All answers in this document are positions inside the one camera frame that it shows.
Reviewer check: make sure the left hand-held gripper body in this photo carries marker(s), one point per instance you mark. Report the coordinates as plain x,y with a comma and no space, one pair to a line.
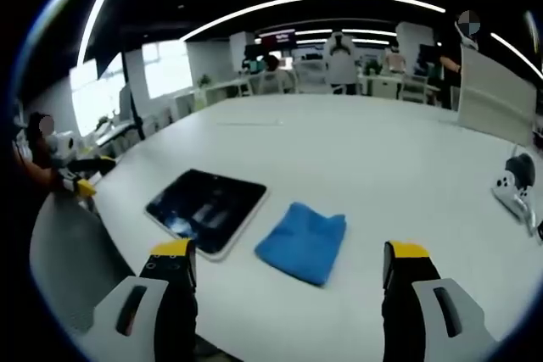
63,148

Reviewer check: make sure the black tablet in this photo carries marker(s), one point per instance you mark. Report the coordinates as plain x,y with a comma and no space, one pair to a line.
208,211

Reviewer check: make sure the red wall screen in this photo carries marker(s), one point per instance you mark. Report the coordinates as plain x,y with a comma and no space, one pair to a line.
278,40

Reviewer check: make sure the white high-back chair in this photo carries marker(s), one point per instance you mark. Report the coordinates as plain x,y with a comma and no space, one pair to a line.
341,63

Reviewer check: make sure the black pole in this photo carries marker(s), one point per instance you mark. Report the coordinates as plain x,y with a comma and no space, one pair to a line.
132,99

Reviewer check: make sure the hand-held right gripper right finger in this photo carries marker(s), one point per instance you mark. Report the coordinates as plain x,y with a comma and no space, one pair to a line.
407,315

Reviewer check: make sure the white partition panel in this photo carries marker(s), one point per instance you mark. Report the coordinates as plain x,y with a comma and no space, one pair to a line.
494,95

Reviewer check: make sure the curved ceiling light strip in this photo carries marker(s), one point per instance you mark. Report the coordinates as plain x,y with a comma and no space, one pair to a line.
99,6
314,1

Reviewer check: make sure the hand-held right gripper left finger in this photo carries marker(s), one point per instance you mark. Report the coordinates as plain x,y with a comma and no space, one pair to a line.
169,315

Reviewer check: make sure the potted green plant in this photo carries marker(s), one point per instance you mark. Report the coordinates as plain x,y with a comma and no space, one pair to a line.
204,81
373,67

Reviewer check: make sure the white and black controller device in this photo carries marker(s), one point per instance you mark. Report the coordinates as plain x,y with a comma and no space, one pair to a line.
515,188

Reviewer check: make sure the blue cleaning cloth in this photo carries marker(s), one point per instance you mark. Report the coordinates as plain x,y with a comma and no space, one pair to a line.
303,241

